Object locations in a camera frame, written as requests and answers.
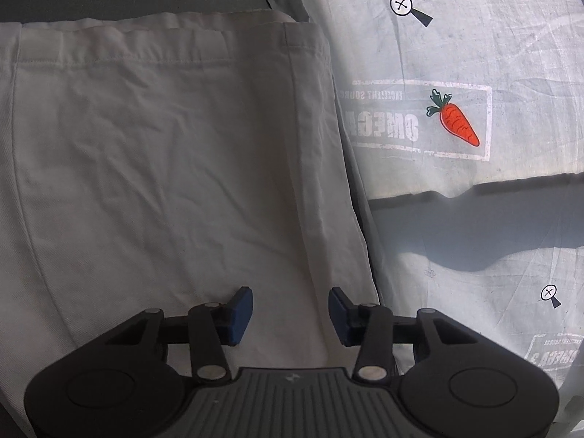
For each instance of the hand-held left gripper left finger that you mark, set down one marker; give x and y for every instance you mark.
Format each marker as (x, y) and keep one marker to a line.
(240, 315)

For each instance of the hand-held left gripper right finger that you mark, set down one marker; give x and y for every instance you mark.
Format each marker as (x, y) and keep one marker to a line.
(340, 317)

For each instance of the white pants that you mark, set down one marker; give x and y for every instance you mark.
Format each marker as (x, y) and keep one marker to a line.
(159, 146)

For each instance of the carrot print white blanket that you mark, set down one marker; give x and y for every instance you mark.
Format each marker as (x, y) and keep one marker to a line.
(456, 54)

